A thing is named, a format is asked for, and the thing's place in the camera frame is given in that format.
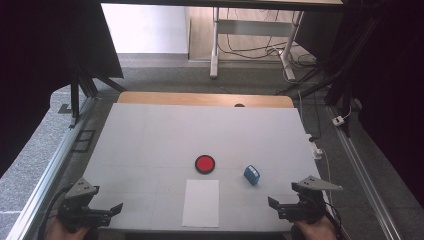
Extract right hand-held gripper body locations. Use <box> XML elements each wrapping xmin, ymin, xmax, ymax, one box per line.
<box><xmin>276</xmin><ymin>175</ymin><xmax>344</xmax><ymax>225</ymax></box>

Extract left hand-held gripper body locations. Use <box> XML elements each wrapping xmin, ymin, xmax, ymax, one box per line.
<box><xmin>57</xmin><ymin>177</ymin><xmax>113</xmax><ymax>232</ymax></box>

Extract blue stamp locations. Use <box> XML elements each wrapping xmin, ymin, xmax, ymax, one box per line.
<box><xmin>243</xmin><ymin>164</ymin><xmax>262</xmax><ymax>187</ymax></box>

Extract round red ink pad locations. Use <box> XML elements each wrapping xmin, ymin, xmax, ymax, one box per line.
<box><xmin>194</xmin><ymin>154</ymin><xmax>216</xmax><ymax>175</ymax></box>

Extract person's right hand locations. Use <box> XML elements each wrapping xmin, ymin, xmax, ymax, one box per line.
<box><xmin>292</xmin><ymin>215</ymin><xmax>338</xmax><ymax>240</ymax></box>

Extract person's left hand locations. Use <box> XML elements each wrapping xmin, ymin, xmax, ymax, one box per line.
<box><xmin>44</xmin><ymin>217</ymin><xmax>92</xmax><ymax>240</ymax></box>

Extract white power strip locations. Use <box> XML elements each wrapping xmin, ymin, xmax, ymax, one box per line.
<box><xmin>305</xmin><ymin>133</ymin><xmax>324</xmax><ymax>161</ymax></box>

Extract white paper sheet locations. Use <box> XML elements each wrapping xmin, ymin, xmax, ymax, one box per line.
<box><xmin>181</xmin><ymin>179</ymin><xmax>221</xmax><ymax>229</ymax></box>

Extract wooden table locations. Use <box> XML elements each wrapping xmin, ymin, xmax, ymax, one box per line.
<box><xmin>116</xmin><ymin>91</ymin><xmax>295</xmax><ymax>109</ymax></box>

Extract black curtain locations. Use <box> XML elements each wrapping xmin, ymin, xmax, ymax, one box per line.
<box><xmin>295</xmin><ymin>0</ymin><xmax>424</xmax><ymax>209</ymax></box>
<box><xmin>0</xmin><ymin>0</ymin><xmax>125</xmax><ymax>178</ymax></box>

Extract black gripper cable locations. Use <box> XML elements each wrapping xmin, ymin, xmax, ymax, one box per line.
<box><xmin>37</xmin><ymin>185</ymin><xmax>74</xmax><ymax>240</ymax></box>
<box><xmin>323</xmin><ymin>209</ymin><xmax>345</xmax><ymax>240</ymax></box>

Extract aluminium rail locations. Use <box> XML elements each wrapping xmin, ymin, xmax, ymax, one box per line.
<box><xmin>5</xmin><ymin>95</ymin><xmax>98</xmax><ymax>240</ymax></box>
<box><xmin>325</xmin><ymin>105</ymin><xmax>402</xmax><ymax>240</ymax></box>

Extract black frame strut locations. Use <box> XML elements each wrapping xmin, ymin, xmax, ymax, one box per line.
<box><xmin>65</xmin><ymin>39</ymin><xmax>127</xmax><ymax>130</ymax></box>

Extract black floor cables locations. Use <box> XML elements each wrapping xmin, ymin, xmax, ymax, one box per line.
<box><xmin>217</xmin><ymin>9</ymin><xmax>318</xmax><ymax>69</ymax></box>

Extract white desk frame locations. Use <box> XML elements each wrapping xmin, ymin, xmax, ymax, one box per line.
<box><xmin>209</xmin><ymin>6</ymin><xmax>305</xmax><ymax>81</ymax></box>

